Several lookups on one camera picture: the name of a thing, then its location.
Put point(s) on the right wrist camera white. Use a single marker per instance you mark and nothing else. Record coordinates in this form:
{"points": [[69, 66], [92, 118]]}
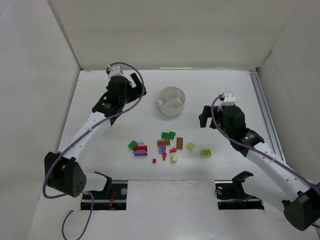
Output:
{"points": [[227, 98]]}

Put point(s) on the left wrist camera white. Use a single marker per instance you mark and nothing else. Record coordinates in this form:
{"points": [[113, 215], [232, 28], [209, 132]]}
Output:
{"points": [[114, 70]]}

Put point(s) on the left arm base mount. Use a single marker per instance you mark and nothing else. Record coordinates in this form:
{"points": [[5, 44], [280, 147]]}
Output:
{"points": [[108, 194]]}

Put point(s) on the purple lego plate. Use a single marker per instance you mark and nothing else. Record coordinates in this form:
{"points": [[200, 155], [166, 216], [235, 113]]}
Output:
{"points": [[140, 153]]}

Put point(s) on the red cone lego lower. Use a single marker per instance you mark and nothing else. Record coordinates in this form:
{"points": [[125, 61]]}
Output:
{"points": [[164, 156]]}

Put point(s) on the green square lego brick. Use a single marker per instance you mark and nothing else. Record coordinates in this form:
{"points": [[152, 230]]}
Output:
{"points": [[132, 145]]}

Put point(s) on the red arch lego brick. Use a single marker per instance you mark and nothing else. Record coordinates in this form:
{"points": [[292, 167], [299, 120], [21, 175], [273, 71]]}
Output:
{"points": [[141, 148]]}

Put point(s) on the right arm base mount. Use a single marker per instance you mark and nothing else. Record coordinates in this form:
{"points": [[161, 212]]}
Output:
{"points": [[231, 195]]}

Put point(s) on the white round divided container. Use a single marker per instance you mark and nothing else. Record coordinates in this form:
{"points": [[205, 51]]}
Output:
{"points": [[171, 101]]}

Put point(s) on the brown lego plate left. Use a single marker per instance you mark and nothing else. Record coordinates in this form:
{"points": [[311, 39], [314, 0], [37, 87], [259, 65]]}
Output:
{"points": [[163, 143]]}

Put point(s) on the red cone lego upper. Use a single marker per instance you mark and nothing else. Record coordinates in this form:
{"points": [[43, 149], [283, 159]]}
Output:
{"points": [[173, 150]]}

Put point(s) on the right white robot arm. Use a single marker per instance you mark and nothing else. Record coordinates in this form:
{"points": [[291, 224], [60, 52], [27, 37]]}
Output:
{"points": [[296, 197]]}

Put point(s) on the brown lego plate right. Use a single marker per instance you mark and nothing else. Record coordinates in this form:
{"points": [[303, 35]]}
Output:
{"points": [[179, 143]]}

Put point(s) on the lime lego brick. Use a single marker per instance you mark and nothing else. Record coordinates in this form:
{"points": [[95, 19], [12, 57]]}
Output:
{"points": [[174, 158], [191, 146], [206, 153]]}

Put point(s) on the aluminium rail right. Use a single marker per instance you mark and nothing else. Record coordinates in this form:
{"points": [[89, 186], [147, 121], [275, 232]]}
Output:
{"points": [[272, 135]]}

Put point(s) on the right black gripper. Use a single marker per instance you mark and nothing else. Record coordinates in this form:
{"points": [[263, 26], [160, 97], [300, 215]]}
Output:
{"points": [[208, 118]]}

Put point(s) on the brown lego plate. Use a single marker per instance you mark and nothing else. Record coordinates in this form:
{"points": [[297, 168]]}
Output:
{"points": [[163, 143], [179, 143]]}

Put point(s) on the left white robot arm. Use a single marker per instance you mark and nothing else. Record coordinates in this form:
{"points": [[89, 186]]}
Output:
{"points": [[65, 169]]}

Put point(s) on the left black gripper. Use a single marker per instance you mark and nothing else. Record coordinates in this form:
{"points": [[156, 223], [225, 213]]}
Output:
{"points": [[135, 88]]}

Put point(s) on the red cone lego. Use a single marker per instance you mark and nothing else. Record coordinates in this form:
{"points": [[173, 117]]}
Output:
{"points": [[173, 150], [164, 156]]}

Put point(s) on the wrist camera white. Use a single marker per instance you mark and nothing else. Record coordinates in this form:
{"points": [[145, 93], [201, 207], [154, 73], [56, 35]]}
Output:
{"points": [[227, 98], [114, 70]]}

